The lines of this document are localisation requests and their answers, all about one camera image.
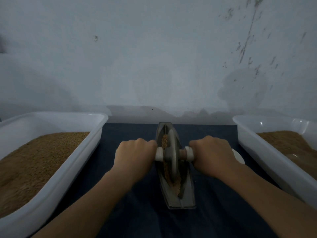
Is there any person's right hand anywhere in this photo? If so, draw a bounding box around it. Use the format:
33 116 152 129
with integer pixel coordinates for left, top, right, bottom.
189 136 238 179

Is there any person's left hand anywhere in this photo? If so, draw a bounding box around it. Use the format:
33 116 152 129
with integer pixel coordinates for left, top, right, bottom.
113 138 158 184

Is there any small ground grain portion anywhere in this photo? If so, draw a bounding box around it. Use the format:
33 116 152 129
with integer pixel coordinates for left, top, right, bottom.
161 135 181 190

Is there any metal grinding wheel with handles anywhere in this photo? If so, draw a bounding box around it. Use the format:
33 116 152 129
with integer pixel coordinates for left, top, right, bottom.
155 124 195 187

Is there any white plastic tray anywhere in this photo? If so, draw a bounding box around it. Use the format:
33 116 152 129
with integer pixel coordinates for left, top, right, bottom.
0 112 109 238
232 114 317 207

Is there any boat-shaped metal grinding trough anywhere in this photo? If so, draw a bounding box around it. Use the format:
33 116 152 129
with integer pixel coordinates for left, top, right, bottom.
155 122 197 210

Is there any person's left forearm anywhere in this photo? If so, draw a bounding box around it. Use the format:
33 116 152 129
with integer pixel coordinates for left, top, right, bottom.
32 168 135 238

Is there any person's right forearm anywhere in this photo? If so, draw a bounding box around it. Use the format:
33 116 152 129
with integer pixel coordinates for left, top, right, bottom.
220 161 317 238

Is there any white round plate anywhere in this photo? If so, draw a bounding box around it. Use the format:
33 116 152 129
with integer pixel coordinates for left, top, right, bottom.
231 148 246 166

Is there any dark blue tablecloth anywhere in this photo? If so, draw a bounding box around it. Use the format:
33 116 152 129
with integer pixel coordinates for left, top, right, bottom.
47 123 280 238

